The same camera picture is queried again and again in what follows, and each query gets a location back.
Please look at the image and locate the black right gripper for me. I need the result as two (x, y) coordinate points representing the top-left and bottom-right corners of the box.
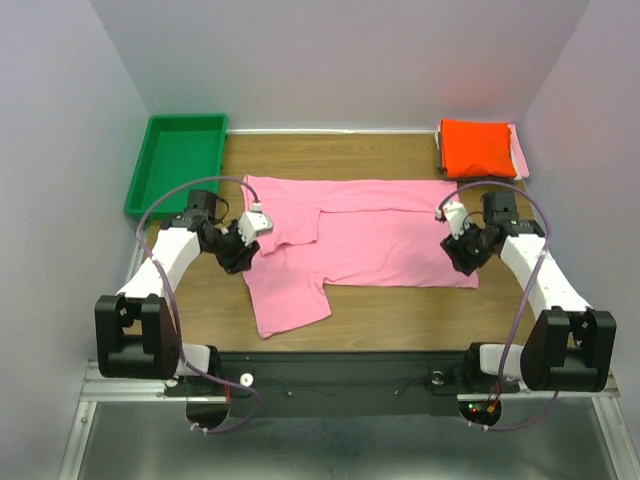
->
(439, 217), (495, 276)

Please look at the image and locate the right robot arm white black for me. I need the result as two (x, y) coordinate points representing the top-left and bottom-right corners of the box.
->
(436, 190), (617, 393)

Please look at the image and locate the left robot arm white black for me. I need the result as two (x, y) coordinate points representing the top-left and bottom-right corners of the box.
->
(94, 190), (273, 394)

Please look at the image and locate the folded light pink t shirt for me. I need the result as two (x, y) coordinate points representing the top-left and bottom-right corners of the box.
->
(508, 124), (530, 181)

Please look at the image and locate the folded orange t shirt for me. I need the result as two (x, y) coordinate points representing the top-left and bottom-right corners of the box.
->
(440, 118), (516, 177)

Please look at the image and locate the green plastic tray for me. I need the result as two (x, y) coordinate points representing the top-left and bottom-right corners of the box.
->
(124, 113), (228, 220)

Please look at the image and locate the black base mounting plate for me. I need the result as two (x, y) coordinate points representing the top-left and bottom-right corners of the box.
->
(99, 351), (521, 419)

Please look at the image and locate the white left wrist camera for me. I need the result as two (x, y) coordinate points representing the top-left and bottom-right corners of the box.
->
(237, 202), (274, 247)

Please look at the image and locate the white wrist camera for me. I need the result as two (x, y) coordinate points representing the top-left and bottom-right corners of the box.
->
(436, 200), (468, 239)
(237, 202), (274, 247)

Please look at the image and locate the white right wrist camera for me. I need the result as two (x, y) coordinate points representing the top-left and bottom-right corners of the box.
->
(436, 200), (468, 239)

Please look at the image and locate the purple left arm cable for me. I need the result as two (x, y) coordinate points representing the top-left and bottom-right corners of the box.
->
(135, 175), (264, 435)

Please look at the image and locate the aluminium frame rail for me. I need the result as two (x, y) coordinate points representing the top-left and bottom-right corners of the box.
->
(80, 361), (621, 403)

